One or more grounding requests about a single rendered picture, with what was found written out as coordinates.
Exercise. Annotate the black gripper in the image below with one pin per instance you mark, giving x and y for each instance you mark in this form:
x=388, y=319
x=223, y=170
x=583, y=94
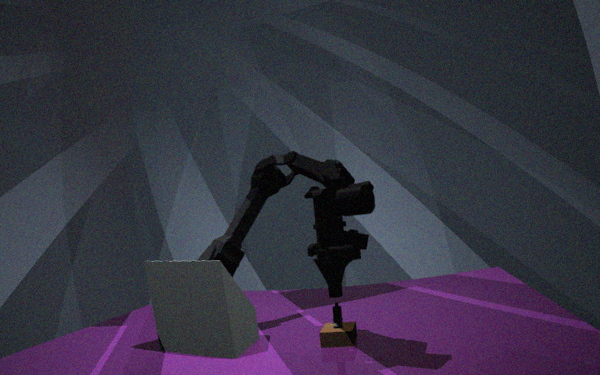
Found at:
x=332, y=258

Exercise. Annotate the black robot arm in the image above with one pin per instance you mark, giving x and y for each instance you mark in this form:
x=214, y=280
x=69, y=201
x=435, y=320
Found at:
x=340, y=197

